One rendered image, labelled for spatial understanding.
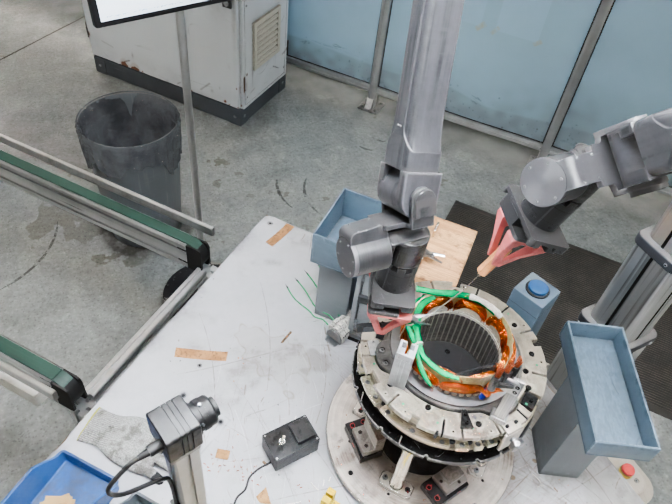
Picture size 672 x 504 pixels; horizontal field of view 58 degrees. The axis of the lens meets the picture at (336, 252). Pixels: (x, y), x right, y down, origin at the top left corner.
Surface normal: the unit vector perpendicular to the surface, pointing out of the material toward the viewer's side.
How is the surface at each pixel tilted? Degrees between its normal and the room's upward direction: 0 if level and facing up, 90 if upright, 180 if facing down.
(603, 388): 0
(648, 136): 99
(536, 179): 74
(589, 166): 40
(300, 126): 0
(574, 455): 90
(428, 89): 66
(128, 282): 0
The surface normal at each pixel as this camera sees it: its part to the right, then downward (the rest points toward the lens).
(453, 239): 0.10, -0.69
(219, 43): -0.44, 0.62
